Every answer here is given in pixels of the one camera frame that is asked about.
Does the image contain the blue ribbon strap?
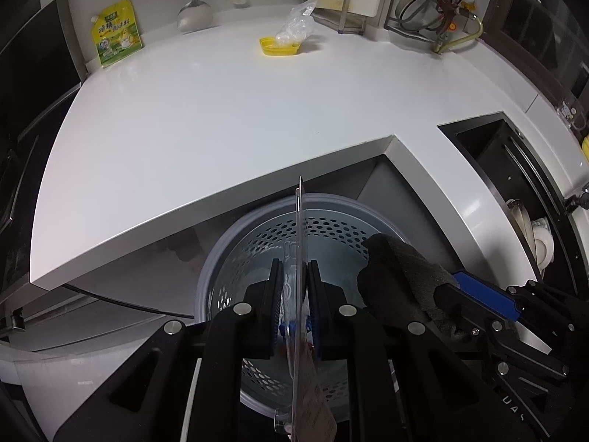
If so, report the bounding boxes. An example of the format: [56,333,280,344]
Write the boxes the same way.
[277,319,315,346]

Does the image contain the dark grey cloth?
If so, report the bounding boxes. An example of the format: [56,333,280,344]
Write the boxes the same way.
[357,234,465,342]

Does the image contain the pink paper receipt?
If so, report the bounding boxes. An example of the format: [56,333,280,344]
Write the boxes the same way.
[275,180,336,441]

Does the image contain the yellow plastic lid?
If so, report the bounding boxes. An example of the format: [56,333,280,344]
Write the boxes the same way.
[258,37,301,57]

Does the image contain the clear plastic bag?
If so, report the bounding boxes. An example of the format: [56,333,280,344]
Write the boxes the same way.
[275,0,317,47]

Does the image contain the grey perforated trash basket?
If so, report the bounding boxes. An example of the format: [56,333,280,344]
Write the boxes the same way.
[195,193,404,417]

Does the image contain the dishes in sink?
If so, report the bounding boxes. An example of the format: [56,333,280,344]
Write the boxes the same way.
[507,199,555,273]

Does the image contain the glass mug on sill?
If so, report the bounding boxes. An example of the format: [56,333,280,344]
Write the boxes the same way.
[556,95,579,127]

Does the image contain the steel lid rack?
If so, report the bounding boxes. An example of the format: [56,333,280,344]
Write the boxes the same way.
[385,0,460,44]

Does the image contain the steel cutting board rack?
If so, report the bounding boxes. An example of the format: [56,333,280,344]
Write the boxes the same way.
[303,0,367,36]

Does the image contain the grey spatula ladle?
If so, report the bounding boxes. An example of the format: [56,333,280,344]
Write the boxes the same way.
[177,0,214,34]

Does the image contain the yellow green seasoning pouch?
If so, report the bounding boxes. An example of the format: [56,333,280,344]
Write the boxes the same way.
[92,0,143,68]

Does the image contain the yellow gas hose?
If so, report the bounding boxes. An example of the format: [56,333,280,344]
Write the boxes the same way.
[432,6,484,54]

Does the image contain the dark window frame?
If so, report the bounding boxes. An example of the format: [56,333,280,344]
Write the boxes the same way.
[483,0,588,108]

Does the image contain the glass lid brown handle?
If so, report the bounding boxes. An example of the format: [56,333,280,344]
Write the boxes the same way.
[394,0,457,33]

